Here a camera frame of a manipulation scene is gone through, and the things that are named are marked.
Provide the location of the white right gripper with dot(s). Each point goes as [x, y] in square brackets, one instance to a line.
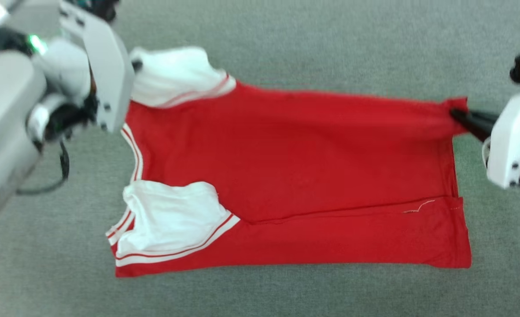
[513, 141]

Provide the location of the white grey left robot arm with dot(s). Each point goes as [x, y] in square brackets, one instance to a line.
[4, 101]

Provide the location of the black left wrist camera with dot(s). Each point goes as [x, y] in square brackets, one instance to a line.
[103, 9]

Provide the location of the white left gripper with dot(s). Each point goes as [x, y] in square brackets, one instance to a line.
[108, 75]

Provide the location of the red and white t-shirt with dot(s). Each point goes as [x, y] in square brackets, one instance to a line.
[295, 154]

